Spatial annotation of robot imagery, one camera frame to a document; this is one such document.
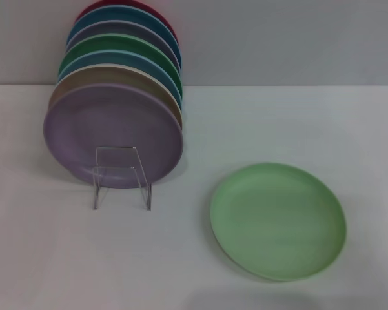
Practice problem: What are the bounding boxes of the dark green plate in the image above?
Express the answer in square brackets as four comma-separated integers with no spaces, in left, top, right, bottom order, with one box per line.
[58,32,183,98]

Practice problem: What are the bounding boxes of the red plate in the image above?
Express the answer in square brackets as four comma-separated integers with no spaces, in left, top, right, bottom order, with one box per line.
[74,0,180,49]

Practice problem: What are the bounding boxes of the light green plate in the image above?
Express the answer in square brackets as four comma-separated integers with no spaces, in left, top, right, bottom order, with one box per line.
[209,162,348,282]

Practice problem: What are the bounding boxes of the light blue plate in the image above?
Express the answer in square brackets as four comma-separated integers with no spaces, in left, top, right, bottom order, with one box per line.
[57,49,183,109]

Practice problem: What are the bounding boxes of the teal blue plate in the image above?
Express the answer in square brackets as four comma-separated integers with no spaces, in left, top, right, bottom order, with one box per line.
[66,6,183,70]

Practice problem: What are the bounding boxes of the grey purple plate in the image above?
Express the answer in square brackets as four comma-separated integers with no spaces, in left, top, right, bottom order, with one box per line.
[65,19,181,74]

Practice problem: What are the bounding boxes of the lilac plate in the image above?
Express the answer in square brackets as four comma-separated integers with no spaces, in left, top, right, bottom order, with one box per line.
[43,82,185,189]

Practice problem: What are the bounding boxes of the clear wire plate rack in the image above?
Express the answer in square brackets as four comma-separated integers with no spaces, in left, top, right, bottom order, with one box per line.
[92,146,152,211]

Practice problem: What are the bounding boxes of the beige plate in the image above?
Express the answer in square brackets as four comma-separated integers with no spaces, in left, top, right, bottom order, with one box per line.
[48,63,184,132]

